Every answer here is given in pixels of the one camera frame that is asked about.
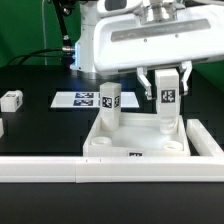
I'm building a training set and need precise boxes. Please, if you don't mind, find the white sheet with AprilTags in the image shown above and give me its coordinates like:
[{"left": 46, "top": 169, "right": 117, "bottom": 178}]
[{"left": 51, "top": 92, "right": 139, "bottom": 108}]

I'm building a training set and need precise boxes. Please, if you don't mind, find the white square table top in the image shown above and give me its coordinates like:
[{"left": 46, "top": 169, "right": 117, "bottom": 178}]
[{"left": 83, "top": 112, "right": 191, "bottom": 157}]

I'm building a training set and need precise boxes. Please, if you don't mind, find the white part at left edge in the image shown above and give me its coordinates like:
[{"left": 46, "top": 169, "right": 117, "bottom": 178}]
[{"left": 0, "top": 118, "right": 4, "bottom": 139}]

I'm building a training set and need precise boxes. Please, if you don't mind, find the black cable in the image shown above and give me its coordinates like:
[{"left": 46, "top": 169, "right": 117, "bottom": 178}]
[{"left": 5, "top": 48, "right": 76, "bottom": 67}]

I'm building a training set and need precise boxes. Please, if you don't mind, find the white U-shaped obstacle fence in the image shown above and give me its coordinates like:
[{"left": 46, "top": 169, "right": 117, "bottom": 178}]
[{"left": 0, "top": 119, "right": 224, "bottom": 183}]

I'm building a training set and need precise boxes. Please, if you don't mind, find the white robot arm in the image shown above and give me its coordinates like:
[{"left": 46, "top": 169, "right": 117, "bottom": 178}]
[{"left": 71, "top": 0, "right": 224, "bottom": 99}]

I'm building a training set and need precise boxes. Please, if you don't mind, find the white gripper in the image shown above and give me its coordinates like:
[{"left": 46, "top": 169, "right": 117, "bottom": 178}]
[{"left": 93, "top": 0, "right": 224, "bottom": 100}]

